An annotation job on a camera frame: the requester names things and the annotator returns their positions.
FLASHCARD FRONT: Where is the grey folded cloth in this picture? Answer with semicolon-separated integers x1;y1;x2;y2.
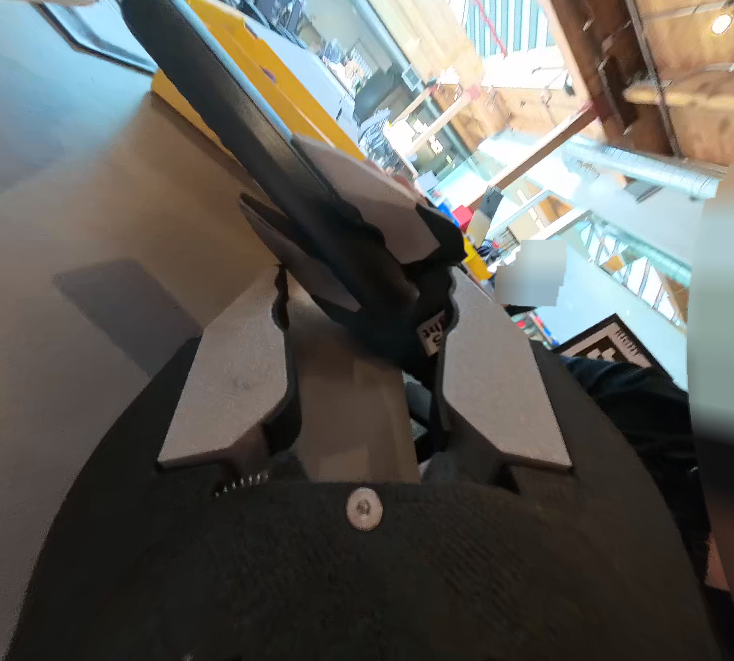
40;0;157;73

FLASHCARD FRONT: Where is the silver ventilation duct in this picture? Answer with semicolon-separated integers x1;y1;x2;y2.
565;135;724;201

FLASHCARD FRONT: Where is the black white marker sign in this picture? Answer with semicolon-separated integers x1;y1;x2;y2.
553;314;661;371

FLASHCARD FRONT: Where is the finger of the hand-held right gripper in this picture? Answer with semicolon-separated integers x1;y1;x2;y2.
239;194;363;313
291;135;443;266

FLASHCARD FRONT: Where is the black remote control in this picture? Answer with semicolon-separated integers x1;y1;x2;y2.
122;0;373;272

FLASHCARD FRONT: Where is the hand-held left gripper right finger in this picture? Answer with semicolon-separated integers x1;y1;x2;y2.
433;268;573;473

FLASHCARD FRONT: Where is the yellow storage bin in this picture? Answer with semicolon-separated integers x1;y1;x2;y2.
152;0;368;163

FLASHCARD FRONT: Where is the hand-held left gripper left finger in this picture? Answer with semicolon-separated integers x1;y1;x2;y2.
158;266;302;470

